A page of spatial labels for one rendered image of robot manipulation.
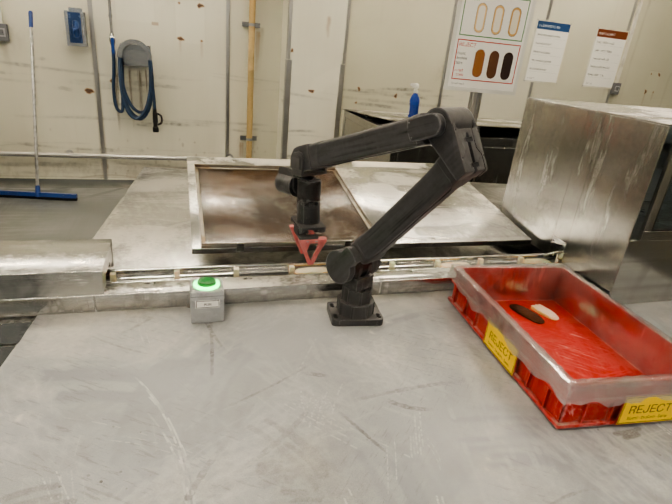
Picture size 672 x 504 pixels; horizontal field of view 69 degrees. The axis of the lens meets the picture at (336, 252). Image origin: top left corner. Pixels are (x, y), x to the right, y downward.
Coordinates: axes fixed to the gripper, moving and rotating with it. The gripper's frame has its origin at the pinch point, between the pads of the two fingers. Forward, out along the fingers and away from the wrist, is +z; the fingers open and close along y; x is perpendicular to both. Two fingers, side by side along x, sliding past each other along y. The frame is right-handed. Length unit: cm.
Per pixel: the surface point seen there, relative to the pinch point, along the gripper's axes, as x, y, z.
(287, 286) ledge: -6.3, 6.9, 4.8
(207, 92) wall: -3, -372, -18
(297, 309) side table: -4.6, 11.0, 9.0
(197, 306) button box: -27.2, 14.4, 4.2
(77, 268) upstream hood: -51, 6, -2
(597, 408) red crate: 38, 58, 8
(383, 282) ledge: 18.6, 6.9, 5.7
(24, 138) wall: -158, -374, 26
